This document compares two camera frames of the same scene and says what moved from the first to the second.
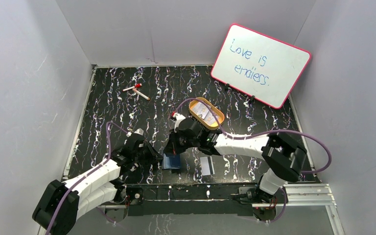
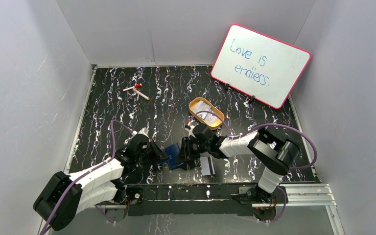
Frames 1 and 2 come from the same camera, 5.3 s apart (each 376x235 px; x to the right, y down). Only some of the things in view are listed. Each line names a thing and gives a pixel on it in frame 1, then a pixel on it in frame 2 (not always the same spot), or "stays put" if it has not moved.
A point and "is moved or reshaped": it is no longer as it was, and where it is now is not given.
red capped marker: x=136 y=86 stays put
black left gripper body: x=148 y=152 stays put
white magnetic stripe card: x=207 y=166 stays put
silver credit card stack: x=204 y=112 stays put
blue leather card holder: x=171 y=162 is moved or reshaped
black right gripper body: x=180 y=143 → x=192 y=148
